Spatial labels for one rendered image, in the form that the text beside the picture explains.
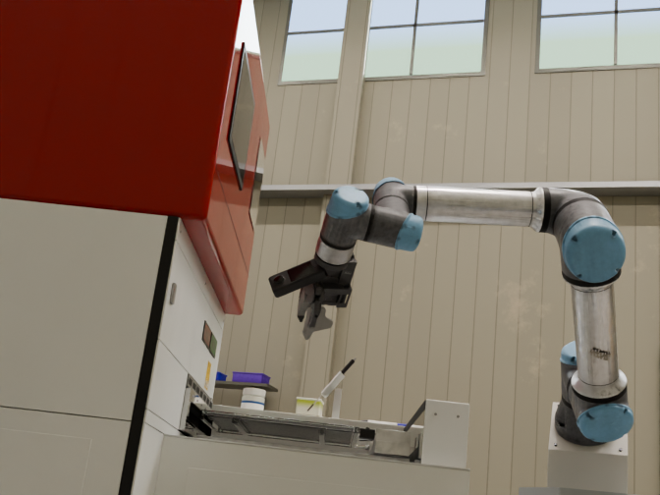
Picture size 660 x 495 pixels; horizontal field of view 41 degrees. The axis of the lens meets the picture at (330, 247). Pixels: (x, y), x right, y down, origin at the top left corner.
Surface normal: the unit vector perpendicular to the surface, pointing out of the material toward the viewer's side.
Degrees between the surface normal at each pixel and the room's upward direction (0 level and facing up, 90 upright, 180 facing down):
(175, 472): 90
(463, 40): 90
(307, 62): 90
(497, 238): 90
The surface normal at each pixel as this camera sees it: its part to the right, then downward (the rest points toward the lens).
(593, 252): -0.05, 0.35
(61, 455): 0.00, -0.31
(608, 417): 0.00, 0.58
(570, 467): -0.29, -0.32
